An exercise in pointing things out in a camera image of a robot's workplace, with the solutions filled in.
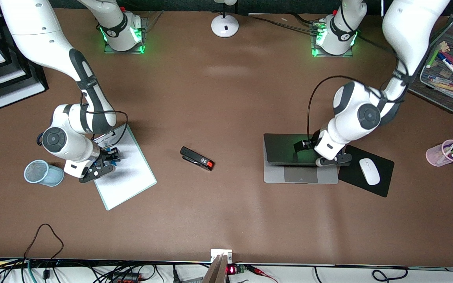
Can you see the red LED display board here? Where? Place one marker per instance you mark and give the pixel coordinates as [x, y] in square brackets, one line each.
[232, 270]

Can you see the blue-capped white marker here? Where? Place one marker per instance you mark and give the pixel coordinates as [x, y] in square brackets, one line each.
[451, 67]

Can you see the blue marker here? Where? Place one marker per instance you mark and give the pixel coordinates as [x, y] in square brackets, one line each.
[109, 149]

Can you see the light blue mesh cup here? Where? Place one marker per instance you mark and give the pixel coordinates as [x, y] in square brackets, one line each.
[37, 173]

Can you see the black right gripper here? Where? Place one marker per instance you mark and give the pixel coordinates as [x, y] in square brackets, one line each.
[106, 157]

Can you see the white printed marker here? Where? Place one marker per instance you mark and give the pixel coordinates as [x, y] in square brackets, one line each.
[448, 93]

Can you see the white computer mouse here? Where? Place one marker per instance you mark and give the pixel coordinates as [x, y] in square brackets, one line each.
[369, 171]

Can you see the yellow marker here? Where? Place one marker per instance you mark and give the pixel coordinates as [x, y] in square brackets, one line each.
[446, 87]

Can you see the black mouse pad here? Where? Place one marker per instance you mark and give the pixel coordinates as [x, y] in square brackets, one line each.
[383, 173]

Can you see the clear acrylic bracket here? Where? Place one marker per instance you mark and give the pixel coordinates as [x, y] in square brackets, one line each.
[151, 21]

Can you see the pink mesh pen cup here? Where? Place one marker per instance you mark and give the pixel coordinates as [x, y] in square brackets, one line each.
[435, 155]

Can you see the white clipboard teal edge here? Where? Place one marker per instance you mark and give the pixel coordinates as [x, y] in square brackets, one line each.
[132, 184]

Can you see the blue-ended white marker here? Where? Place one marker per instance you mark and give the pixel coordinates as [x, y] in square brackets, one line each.
[439, 78]

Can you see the wooden clip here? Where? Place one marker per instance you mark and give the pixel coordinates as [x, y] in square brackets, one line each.
[444, 46]

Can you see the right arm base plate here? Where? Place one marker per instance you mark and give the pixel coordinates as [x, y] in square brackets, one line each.
[108, 49]

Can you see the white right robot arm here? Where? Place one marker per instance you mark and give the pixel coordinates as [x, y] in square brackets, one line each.
[37, 35]

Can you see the brown camera post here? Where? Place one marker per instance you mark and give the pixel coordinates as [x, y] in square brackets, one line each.
[216, 271]

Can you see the black stapler red tip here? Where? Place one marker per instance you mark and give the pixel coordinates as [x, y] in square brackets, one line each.
[195, 157]

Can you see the orange black connector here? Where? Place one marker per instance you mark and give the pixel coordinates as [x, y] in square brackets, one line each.
[126, 277]

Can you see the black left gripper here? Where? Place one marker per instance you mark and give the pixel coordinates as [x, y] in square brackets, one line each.
[310, 144]

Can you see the green white marker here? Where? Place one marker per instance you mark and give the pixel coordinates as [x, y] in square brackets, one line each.
[435, 55]

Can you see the black stacked paper tray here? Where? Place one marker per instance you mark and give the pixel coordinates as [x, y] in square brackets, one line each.
[39, 82]

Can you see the white lamp base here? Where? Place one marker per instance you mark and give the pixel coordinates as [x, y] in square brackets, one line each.
[225, 25]

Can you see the silver laptop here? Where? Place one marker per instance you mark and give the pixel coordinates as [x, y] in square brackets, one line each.
[281, 175]

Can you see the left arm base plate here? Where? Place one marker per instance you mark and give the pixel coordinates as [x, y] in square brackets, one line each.
[317, 54]

